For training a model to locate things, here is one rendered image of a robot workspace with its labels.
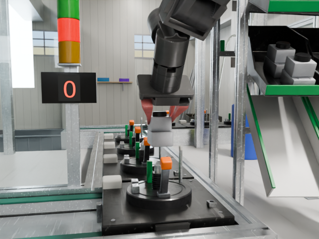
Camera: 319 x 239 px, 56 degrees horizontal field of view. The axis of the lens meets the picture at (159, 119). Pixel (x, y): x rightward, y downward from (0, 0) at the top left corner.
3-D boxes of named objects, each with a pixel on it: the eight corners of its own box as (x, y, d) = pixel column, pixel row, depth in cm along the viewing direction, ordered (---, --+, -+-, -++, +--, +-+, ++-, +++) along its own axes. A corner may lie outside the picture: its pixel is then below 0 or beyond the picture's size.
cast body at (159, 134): (173, 146, 61) (173, 112, 60) (152, 147, 60) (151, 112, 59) (164, 141, 69) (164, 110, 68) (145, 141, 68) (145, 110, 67)
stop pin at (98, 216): (102, 222, 62) (102, 204, 62) (96, 223, 62) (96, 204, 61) (102, 219, 63) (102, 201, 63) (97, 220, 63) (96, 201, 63)
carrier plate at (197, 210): (234, 226, 55) (235, 215, 55) (101, 237, 51) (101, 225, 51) (195, 185, 78) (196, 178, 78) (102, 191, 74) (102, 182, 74)
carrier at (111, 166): (194, 184, 80) (194, 137, 79) (102, 189, 76) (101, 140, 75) (173, 162, 104) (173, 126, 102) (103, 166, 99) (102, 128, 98)
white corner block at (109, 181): (122, 196, 71) (122, 179, 70) (102, 197, 70) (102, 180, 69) (121, 189, 75) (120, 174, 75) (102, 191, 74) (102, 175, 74)
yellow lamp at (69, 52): (79, 63, 68) (79, 41, 67) (57, 62, 67) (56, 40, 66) (81, 65, 73) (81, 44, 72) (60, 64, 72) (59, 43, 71)
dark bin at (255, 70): (330, 96, 59) (342, 60, 56) (264, 96, 59) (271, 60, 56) (280, 52, 84) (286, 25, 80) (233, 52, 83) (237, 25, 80)
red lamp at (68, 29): (79, 40, 67) (79, 18, 67) (56, 40, 66) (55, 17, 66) (81, 44, 72) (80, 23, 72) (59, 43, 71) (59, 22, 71)
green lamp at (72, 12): (79, 17, 67) (78, -5, 66) (55, 16, 66) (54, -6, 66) (80, 22, 72) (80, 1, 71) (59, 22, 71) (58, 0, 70)
